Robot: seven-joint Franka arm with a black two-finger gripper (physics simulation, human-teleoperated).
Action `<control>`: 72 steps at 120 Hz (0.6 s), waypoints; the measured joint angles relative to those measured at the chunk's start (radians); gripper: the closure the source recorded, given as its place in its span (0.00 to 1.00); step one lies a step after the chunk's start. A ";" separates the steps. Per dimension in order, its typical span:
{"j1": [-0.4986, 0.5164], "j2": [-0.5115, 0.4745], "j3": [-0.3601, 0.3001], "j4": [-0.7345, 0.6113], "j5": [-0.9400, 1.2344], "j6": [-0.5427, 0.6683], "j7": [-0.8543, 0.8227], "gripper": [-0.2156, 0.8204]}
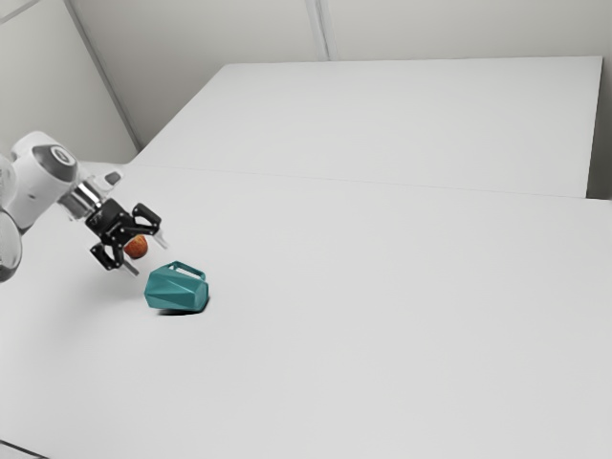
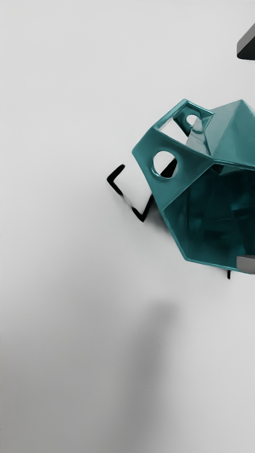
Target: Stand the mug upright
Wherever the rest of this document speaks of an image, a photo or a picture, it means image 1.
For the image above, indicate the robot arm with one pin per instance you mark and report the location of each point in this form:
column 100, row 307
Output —
column 40, row 179

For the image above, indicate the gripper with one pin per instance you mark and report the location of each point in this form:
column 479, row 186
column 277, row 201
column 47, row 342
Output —
column 109, row 221

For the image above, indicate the red apple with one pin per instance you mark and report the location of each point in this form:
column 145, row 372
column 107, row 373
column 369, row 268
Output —
column 137, row 247

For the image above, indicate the teal faceted mug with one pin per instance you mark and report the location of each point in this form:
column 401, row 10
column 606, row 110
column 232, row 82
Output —
column 178, row 288

